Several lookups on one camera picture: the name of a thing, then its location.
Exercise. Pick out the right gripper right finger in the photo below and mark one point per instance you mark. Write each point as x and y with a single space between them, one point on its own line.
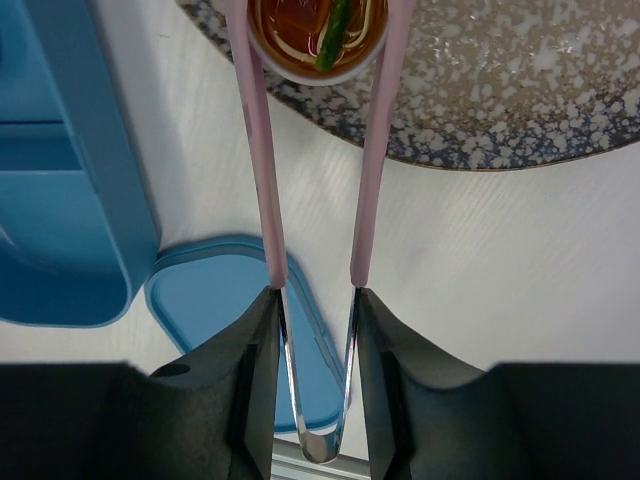
430 415

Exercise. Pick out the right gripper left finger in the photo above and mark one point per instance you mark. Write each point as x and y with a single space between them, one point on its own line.
207 415

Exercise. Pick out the blue lunch box lid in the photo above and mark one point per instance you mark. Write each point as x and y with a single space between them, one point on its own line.
196 290

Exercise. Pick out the blue lunch box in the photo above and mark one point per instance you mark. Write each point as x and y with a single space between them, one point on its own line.
77 233

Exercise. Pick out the pink handled metal tongs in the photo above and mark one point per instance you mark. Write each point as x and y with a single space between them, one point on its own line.
318 448

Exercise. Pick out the small noodle soup cup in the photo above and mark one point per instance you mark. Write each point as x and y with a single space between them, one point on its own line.
317 42

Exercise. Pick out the speckled round plate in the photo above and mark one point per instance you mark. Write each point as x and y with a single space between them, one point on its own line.
495 85

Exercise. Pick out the aluminium front rail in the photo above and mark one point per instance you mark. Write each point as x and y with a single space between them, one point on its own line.
288 462

